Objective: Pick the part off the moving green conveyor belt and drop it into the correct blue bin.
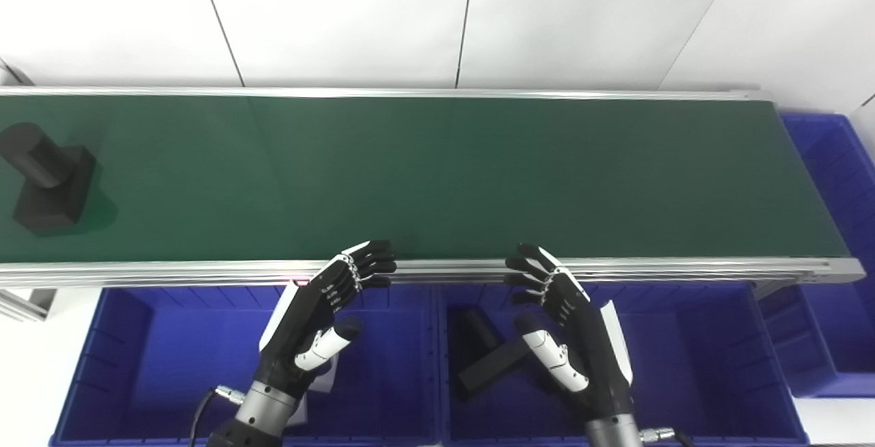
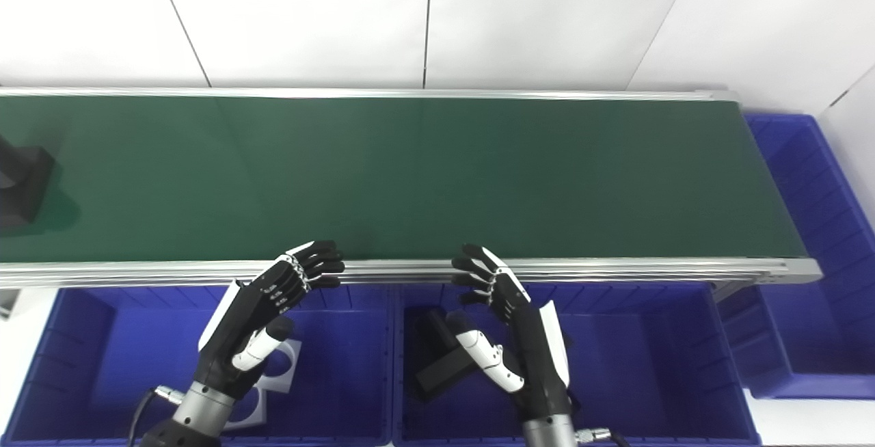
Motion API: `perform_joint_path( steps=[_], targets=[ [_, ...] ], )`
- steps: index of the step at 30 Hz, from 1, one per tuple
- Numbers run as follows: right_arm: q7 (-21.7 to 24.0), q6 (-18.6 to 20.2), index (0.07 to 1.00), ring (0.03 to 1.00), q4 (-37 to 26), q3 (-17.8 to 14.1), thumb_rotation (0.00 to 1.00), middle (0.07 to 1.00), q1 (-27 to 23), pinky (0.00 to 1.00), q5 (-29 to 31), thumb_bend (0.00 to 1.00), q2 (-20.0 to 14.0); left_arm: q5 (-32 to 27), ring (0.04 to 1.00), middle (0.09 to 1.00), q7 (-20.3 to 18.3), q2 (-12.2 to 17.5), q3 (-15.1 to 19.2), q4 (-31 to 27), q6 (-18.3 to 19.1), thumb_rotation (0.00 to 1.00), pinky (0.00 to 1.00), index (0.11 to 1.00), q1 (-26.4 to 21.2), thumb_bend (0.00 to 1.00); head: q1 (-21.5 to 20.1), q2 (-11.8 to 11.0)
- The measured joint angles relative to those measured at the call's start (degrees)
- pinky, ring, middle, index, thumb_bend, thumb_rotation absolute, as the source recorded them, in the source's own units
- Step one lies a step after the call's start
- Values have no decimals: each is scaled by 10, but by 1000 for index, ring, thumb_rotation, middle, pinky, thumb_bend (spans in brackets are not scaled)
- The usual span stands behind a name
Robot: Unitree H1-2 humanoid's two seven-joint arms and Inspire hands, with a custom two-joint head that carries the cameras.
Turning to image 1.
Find aluminium conveyor support leg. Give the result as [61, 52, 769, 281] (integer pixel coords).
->
[0, 286, 55, 323]
[752, 279, 804, 301]

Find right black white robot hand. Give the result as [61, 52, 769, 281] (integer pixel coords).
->
[504, 243, 634, 427]

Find white paper label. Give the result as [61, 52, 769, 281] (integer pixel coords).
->
[287, 364, 337, 427]

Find blue plastic bin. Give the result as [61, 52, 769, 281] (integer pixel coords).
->
[437, 282, 811, 447]
[755, 113, 875, 398]
[49, 284, 442, 447]

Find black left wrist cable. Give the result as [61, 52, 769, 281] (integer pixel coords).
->
[188, 384, 245, 447]

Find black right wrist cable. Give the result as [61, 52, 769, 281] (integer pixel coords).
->
[639, 426, 695, 447]

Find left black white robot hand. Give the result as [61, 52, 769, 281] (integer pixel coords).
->
[256, 240, 398, 400]

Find green conveyor belt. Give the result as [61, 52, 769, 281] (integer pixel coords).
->
[0, 86, 867, 290]

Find black cylinder block part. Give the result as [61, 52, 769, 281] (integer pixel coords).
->
[451, 307, 530, 400]
[0, 122, 96, 232]

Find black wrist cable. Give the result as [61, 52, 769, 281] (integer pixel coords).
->
[188, 384, 245, 447]
[639, 426, 695, 447]

